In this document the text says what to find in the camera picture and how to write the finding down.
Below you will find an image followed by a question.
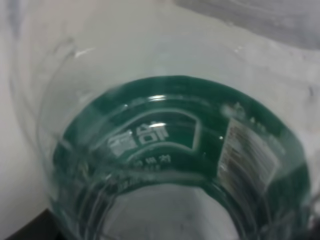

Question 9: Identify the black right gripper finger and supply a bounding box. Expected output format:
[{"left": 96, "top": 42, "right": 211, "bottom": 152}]
[{"left": 6, "top": 210, "right": 65, "bottom": 240}]

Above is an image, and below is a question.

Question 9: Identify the clear bottle with green label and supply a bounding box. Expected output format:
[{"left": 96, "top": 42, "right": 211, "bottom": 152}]
[{"left": 2, "top": 0, "right": 320, "bottom": 240}]

